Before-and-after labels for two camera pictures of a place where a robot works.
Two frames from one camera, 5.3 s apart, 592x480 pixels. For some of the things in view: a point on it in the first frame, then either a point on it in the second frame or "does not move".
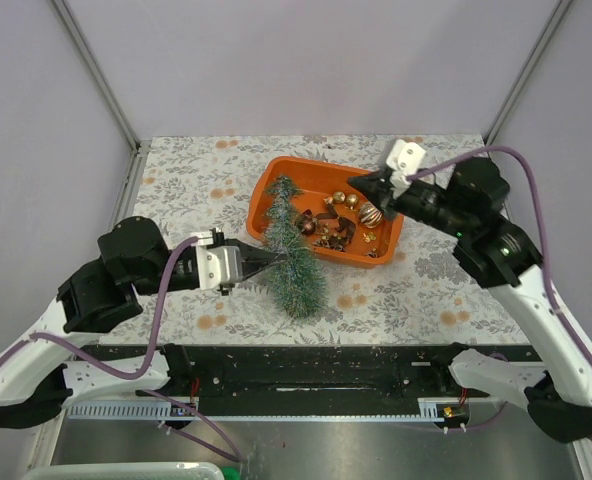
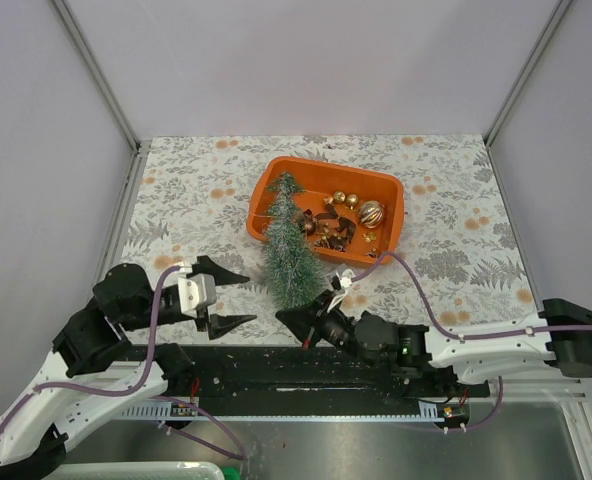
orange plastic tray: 343,227 does not move
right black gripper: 386,193 -> 314,322
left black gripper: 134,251 -> 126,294
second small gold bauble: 352,200 does not move
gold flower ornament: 370,237 does not move
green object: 231,473 does not move
